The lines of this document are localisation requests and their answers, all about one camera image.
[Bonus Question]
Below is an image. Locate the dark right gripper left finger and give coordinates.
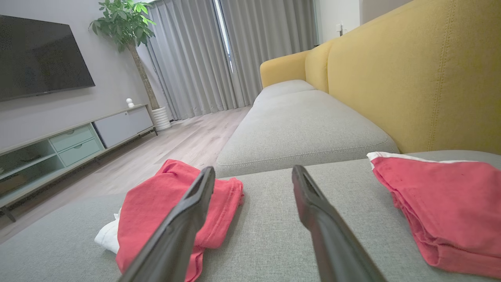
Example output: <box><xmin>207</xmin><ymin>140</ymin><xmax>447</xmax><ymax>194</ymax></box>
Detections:
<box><xmin>117</xmin><ymin>166</ymin><xmax>216</xmax><ymax>282</ymax></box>

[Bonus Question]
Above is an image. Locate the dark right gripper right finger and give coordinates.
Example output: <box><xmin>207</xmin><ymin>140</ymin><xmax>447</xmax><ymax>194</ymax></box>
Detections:
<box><xmin>292</xmin><ymin>165</ymin><xmax>388</xmax><ymax>282</ymax></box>

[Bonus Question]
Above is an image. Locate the red white basketball jersey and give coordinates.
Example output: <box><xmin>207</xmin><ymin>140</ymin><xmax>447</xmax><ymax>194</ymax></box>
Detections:
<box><xmin>95</xmin><ymin>159</ymin><xmax>245</xmax><ymax>282</ymax></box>

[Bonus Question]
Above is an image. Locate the red shorts white stripe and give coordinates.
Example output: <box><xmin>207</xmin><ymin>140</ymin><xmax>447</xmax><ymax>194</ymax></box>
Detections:
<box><xmin>367</xmin><ymin>152</ymin><xmax>501</xmax><ymax>279</ymax></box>

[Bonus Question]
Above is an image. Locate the yellow and grey sofa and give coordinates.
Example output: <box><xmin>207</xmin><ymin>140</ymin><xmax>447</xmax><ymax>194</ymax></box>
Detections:
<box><xmin>0</xmin><ymin>150</ymin><xmax>501</xmax><ymax>282</ymax></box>

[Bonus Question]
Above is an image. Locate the grey sofa seat cushion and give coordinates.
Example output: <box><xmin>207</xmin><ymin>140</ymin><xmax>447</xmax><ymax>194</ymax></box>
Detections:
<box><xmin>214</xmin><ymin>90</ymin><xmax>400</xmax><ymax>179</ymax></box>
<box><xmin>254</xmin><ymin>80</ymin><xmax>317</xmax><ymax>106</ymax></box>

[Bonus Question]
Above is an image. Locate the white ribbed plant pot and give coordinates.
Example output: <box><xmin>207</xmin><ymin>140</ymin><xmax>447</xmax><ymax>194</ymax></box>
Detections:
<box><xmin>151</xmin><ymin>107</ymin><xmax>172</xmax><ymax>132</ymax></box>

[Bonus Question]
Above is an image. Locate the grey cabinet sliding door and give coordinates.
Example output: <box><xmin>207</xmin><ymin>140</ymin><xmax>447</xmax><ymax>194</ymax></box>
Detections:
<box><xmin>93</xmin><ymin>106</ymin><xmax>154</xmax><ymax>149</ymax></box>

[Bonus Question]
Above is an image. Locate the pale green cabinet drawer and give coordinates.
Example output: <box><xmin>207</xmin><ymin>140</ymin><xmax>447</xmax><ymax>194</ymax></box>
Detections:
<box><xmin>49</xmin><ymin>125</ymin><xmax>95</xmax><ymax>153</ymax></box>
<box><xmin>58</xmin><ymin>138</ymin><xmax>105</xmax><ymax>167</ymax></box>

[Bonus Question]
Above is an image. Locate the long grey television cabinet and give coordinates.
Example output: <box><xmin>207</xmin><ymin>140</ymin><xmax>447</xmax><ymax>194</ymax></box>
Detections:
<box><xmin>0</xmin><ymin>104</ymin><xmax>159</xmax><ymax>223</ymax></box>

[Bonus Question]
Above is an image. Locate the grey pleated curtain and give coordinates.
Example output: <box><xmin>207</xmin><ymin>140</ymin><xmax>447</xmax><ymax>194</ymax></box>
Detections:
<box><xmin>145</xmin><ymin>0</ymin><xmax>319</xmax><ymax>121</ymax></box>

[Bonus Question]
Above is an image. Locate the wide yellow sofa back cushion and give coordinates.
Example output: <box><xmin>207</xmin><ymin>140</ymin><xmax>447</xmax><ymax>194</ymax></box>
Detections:
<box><xmin>328</xmin><ymin>0</ymin><xmax>501</xmax><ymax>155</ymax></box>

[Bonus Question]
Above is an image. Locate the green leafy indoor tree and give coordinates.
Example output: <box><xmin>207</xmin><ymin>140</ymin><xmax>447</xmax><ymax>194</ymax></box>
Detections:
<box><xmin>89</xmin><ymin>0</ymin><xmax>161</xmax><ymax>110</ymax></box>

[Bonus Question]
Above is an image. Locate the black flat screen television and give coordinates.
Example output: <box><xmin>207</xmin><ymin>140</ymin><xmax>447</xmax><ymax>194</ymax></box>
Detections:
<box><xmin>0</xmin><ymin>15</ymin><xmax>96</xmax><ymax>103</ymax></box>

